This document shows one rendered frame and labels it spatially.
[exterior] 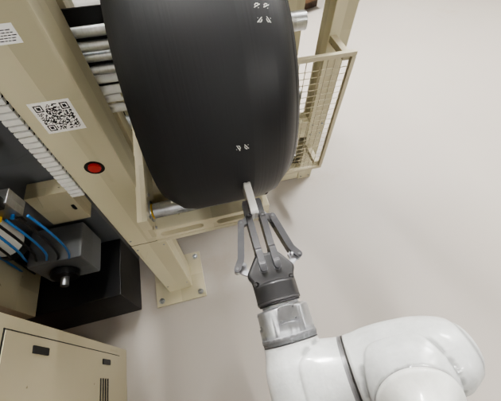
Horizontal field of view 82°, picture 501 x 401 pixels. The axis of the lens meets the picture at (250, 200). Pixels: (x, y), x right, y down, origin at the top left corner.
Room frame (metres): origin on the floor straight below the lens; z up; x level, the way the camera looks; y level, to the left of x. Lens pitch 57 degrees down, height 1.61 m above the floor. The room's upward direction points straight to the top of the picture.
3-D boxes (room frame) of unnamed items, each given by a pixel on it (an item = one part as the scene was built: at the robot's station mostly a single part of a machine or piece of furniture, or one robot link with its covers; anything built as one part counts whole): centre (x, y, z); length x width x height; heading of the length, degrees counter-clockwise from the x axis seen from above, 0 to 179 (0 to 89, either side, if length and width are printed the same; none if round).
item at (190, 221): (0.47, 0.13, 0.84); 0.36 x 0.09 x 0.06; 105
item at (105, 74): (0.91, 0.47, 1.05); 0.20 x 0.15 x 0.30; 105
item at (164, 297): (0.52, 0.40, 0.01); 0.27 x 0.27 x 0.02; 15
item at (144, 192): (0.56, 0.33, 0.90); 0.40 x 0.03 x 0.10; 15
